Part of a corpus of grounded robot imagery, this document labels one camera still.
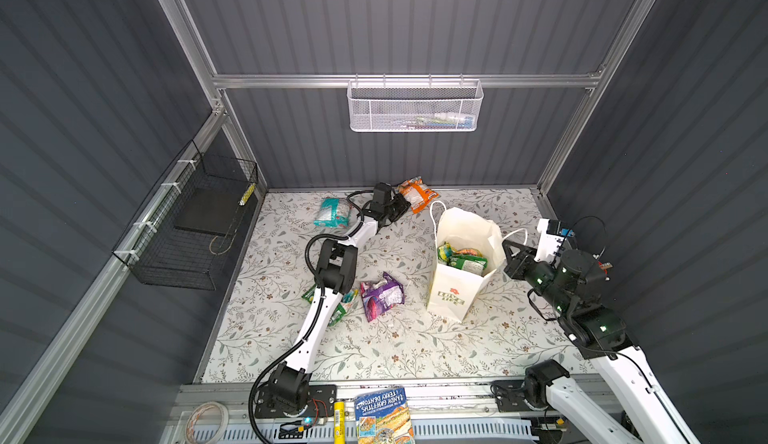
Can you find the white paper bag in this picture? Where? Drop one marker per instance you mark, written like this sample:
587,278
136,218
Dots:
451,292

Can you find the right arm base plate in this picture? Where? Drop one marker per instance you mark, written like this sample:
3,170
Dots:
510,396

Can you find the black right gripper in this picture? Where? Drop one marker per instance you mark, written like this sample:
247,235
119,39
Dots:
516,263

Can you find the blue paperback book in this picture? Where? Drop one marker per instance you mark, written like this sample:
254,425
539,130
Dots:
384,417

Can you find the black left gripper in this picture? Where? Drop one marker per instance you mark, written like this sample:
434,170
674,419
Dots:
401,204

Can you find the white wire wall basket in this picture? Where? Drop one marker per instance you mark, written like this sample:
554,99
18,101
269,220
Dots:
414,105

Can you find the red pen cup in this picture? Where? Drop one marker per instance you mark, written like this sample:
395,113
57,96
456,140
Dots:
603,266

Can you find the purple snack packet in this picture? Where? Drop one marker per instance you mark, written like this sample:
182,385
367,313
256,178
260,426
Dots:
379,297

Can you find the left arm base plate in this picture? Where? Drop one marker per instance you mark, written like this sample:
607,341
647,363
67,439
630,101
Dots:
318,403

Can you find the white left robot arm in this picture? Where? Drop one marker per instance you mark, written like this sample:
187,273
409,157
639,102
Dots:
332,261

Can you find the green Fox's candy bag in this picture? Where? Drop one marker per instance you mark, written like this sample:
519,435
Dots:
445,253

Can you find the white slotted cable duct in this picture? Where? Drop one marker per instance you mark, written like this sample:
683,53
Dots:
460,430

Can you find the black wire side basket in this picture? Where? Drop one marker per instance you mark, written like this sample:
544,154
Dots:
196,226

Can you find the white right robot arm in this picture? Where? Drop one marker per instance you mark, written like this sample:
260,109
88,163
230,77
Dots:
602,338

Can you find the green snack packet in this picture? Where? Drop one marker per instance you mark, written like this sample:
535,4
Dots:
469,260
342,309

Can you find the orange snack packet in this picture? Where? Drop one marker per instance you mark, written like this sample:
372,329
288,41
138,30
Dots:
417,194

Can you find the teal snack packet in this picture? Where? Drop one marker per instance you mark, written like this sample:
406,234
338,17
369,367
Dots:
333,213

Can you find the yellow marker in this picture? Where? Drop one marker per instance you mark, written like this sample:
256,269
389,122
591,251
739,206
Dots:
339,436

